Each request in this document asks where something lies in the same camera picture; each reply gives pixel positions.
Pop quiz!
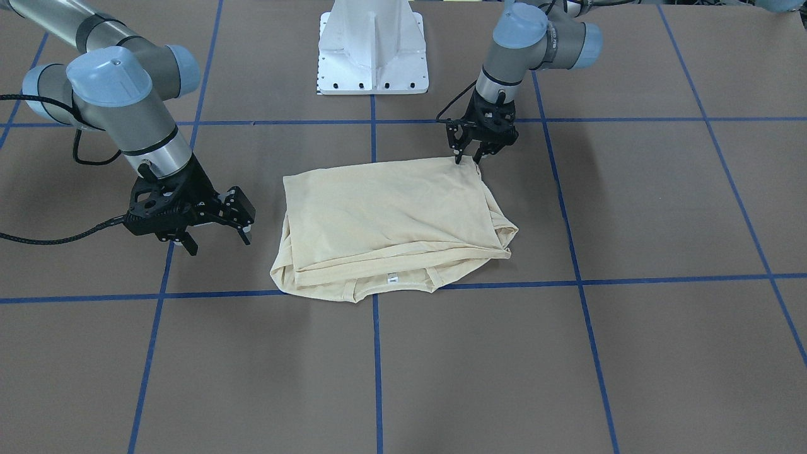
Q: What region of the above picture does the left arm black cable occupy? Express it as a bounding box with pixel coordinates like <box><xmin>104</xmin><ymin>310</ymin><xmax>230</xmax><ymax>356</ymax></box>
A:
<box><xmin>435</xmin><ymin>79</ymin><xmax>479</xmax><ymax>124</ymax></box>

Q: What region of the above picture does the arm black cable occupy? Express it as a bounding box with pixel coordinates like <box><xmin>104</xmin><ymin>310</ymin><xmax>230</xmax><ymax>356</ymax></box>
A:
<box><xmin>435</xmin><ymin>79</ymin><xmax>479</xmax><ymax>124</ymax></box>
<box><xmin>0</xmin><ymin>93</ymin><xmax>127</xmax><ymax>245</ymax></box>

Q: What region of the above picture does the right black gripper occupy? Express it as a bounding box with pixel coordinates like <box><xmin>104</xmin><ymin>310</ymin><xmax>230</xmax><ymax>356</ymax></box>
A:
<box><xmin>123</xmin><ymin>155</ymin><xmax>255</xmax><ymax>256</ymax></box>

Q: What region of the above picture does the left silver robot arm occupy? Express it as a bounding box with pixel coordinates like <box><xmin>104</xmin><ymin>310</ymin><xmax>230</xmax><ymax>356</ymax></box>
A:
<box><xmin>436</xmin><ymin>1</ymin><xmax>624</xmax><ymax>164</ymax></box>

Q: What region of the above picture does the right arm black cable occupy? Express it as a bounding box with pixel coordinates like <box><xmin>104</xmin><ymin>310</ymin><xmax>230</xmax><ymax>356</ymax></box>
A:
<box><xmin>0</xmin><ymin>93</ymin><xmax>127</xmax><ymax>245</ymax></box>

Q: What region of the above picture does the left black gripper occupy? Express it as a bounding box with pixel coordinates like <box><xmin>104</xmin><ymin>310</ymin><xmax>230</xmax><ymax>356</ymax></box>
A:
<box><xmin>446</xmin><ymin>95</ymin><xmax>518</xmax><ymax>164</ymax></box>

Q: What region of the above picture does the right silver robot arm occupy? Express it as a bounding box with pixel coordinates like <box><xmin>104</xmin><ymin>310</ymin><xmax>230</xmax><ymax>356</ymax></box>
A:
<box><xmin>2</xmin><ymin>1</ymin><xmax>255</xmax><ymax>255</ymax></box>

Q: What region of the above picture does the beige long-sleeve graphic shirt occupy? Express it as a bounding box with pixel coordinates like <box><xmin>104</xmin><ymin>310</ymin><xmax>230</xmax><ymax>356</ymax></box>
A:
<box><xmin>270</xmin><ymin>157</ymin><xmax>518</xmax><ymax>303</ymax></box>

